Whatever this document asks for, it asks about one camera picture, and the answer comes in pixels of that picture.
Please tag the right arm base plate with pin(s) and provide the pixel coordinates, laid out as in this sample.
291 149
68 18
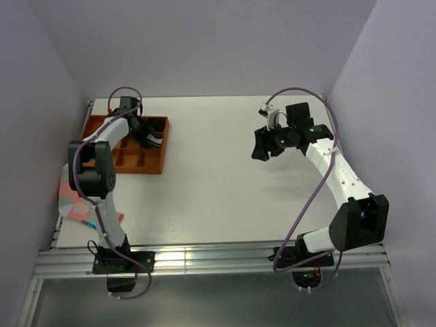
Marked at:
292 256

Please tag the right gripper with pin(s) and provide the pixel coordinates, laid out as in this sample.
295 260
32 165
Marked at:
263 144

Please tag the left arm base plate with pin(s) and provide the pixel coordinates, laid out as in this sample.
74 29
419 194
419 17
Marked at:
111 263

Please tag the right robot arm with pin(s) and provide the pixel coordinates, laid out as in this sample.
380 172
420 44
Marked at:
362 215

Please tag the pink patterned sock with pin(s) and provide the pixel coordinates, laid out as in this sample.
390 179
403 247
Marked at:
71 206

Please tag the aluminium rail frame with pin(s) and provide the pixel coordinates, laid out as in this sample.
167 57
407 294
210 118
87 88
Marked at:
212 217

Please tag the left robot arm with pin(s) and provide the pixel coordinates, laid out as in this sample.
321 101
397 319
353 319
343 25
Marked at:
92 171

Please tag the orange compartment tray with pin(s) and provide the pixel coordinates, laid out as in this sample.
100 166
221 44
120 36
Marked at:
129 158

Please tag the black cable clamp block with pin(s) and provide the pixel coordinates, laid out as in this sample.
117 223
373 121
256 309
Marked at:
120 284

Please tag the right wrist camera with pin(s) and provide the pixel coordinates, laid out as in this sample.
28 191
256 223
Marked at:
270 113

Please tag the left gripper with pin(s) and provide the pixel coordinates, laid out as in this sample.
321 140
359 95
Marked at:
146 130

